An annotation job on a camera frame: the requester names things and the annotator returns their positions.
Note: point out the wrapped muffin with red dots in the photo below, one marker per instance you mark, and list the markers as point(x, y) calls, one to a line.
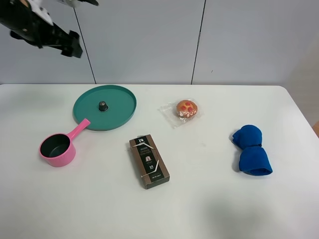
point(180, 112)

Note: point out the blue folded cloth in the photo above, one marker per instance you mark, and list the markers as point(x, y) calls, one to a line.
point(253, 158)

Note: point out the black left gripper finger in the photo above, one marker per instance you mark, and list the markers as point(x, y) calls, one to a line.
point(72, 51)
point(74, 43)

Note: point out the pink saucepan with dark interior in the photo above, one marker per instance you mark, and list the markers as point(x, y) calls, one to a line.
point(58, 149)

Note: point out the brown coffee capsule box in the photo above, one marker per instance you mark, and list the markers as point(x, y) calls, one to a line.
point(152, 169)

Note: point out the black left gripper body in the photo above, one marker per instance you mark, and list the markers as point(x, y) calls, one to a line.
point(27, 20)

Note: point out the grey coffee capsule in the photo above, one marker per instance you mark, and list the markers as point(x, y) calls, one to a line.
point(102, 106)

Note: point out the teal round plate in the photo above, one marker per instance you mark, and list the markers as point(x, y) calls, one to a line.
point(121, 101)

